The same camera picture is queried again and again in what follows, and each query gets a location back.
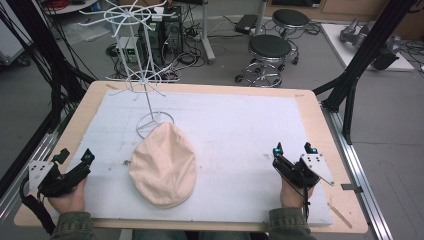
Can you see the flat black box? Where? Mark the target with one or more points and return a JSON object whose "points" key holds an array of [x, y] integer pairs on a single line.
{"points": [[246, 23]]}

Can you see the person's right hand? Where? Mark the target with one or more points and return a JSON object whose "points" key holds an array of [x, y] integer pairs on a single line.
{"points": [[290, 196]]}

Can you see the black round stool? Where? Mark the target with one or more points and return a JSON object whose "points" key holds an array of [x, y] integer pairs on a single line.
{"points": [[269, 50], [290, 17]]}

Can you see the black computer tower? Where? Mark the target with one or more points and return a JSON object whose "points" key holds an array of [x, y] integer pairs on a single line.
{"points": [[170, 33]]}

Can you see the grey metal table leg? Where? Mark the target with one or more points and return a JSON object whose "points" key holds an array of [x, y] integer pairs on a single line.
{"points": [[261, 16], [207, 36]]}

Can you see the person's left hand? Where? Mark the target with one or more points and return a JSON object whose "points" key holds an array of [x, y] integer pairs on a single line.
{"points": [[69, 201]]}

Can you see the thin wooden stick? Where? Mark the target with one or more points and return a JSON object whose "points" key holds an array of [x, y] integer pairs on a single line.
{"points": [[340, 215]]}

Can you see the small white device box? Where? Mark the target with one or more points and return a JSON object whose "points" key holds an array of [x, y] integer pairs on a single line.
{"points": [[128, 50]]}

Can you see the aluminium rail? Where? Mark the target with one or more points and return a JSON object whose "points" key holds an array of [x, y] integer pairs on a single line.
{"points": [[358, 173], [26, 166]]}

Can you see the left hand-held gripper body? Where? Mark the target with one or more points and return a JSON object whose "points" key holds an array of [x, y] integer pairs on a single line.
{"points": [[58, 183]]}

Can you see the white floor board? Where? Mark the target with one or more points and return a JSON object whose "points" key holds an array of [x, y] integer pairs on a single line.
{"points": [[336, 43]]}

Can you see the white foam mat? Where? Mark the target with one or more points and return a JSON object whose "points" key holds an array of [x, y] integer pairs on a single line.
{"points": [[226, 140]]}

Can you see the black metal frame strut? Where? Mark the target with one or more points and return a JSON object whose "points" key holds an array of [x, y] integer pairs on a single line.
{"points": [[40, 50], [366, 50]]}

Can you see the grey metal bracket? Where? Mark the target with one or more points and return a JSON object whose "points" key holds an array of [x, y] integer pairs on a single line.
{"points": [[351, 187]]}

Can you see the grey robot part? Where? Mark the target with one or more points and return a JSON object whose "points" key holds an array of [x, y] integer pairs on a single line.
{"points": [[353, 33]]}

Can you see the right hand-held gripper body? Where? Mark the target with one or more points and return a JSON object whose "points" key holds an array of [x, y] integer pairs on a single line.
{"points": [[296, 171]]}

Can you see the peach cloth hat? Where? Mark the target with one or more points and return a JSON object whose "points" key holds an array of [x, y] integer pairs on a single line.
{"points": [[163, 166]]}

